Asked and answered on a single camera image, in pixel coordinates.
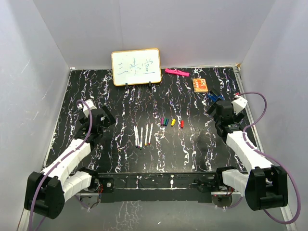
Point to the red whiteboard pen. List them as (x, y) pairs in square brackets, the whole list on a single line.
[(150, 135)]

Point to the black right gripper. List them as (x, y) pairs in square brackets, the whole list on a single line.
[(237, 117)]

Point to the purple whiteboard pen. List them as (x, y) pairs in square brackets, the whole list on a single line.
[(138, 137)]

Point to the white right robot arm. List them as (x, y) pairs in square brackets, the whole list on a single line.
[(265, 184)]

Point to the small framed whiteboard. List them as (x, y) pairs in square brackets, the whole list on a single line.
[(136, 67)]

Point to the yellow pen cap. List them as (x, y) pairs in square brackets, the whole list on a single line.
[(173, 122)]

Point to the green whiteboard pen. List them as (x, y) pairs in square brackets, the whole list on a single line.
[(141, 137)]

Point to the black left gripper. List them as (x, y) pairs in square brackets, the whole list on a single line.
[(111, 120)]

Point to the yellow whiteboard pen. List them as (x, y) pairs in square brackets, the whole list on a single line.
[(146, 136)]

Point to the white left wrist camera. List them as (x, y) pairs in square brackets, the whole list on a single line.
[(88, 106)]

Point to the orange card pack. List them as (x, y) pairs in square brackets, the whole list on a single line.
[(199, 85)]

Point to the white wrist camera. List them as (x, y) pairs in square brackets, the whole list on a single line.
[(88, 106), (239, 103)]

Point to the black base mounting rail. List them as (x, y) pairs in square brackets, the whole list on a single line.
[(150, 187)]

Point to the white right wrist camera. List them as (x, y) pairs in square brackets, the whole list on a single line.
[(239, 103)]

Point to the purple pen cap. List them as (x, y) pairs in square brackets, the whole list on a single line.
[(162, 121)]

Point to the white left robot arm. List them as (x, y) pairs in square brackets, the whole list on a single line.
[(48, 190)]

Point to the blue stapler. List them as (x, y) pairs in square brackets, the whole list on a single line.
[(214, 95)]

